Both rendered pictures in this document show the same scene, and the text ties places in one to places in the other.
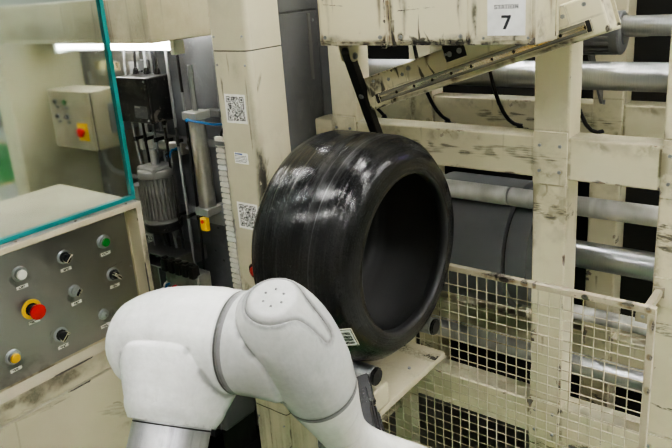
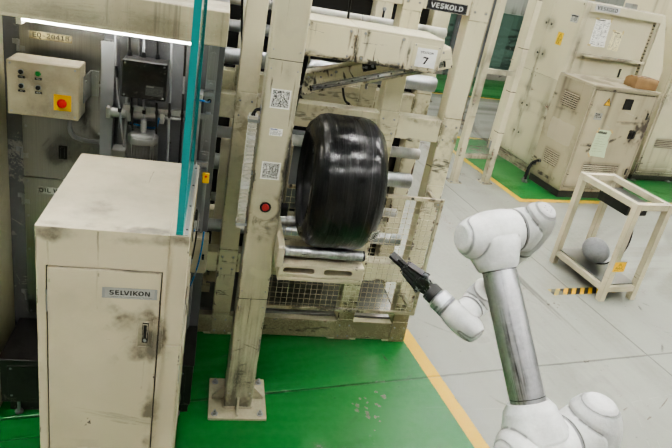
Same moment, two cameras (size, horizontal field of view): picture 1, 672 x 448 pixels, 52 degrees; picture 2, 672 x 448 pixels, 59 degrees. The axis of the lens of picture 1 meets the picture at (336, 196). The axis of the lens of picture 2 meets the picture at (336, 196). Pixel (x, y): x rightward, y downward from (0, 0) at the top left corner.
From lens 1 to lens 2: 181 cm
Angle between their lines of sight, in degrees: 49
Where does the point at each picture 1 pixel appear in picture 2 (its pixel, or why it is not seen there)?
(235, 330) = (534, 224)
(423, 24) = (377, 53)
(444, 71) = (361, 76)
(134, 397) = (505, 259)
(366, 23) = (339, 46)
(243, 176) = (274, 144)
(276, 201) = (341, 162)
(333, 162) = (365, 137)
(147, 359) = (506, 242)
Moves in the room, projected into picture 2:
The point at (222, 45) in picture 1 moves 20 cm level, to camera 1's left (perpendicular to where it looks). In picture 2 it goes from (280, 55) to (237, 56)
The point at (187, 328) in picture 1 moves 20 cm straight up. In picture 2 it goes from (517, 226) to (537, 163)
